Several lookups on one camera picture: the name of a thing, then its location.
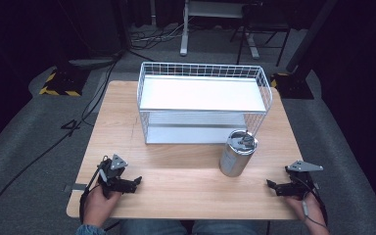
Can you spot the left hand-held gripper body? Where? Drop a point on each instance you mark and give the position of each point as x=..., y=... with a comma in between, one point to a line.
x=110, y=174

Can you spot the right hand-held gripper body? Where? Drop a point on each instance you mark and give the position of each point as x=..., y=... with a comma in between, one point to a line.
x=302, y=178

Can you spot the person's right hand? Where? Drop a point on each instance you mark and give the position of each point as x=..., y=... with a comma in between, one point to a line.
x=308, y=210

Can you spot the person's left hand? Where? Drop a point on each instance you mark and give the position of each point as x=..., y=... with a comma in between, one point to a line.
x=98, y=205

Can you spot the grey tape strip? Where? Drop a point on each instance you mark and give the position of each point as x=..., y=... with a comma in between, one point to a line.
x=76, y=187

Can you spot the person's legs in jeans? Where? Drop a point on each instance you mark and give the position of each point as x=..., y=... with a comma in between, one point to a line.
x=153, y=227

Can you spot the silver metal canister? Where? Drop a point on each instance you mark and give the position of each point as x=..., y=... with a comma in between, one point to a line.
x=236, y=156

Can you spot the black yellow striped stand base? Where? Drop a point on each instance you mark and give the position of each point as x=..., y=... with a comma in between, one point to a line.
x=63, y=83
x=292, y=86

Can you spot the black slanted pole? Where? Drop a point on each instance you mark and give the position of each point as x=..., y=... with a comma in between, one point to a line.
x=310, y=36

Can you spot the black tripod stand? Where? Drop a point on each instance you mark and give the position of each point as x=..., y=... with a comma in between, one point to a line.
x=124, y=29

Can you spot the black chair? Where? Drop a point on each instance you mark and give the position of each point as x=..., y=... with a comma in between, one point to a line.
x=264, y=19

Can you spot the white desk frame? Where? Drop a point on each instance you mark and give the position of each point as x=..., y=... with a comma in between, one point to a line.
x=184, y=32

